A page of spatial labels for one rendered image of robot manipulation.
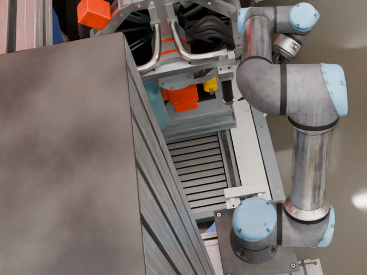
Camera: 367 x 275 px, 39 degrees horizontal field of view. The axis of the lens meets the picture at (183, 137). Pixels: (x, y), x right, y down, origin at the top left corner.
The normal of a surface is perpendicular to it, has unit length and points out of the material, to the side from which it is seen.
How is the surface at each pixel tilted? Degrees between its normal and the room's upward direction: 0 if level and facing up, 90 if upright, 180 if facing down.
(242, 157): 0
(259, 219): 7
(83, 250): 0
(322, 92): 37
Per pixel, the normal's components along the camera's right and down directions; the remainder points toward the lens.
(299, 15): -0.15, 0.05
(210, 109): -0.14, -0.44
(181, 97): 0.15, 0.88
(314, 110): -0.19, 0.60
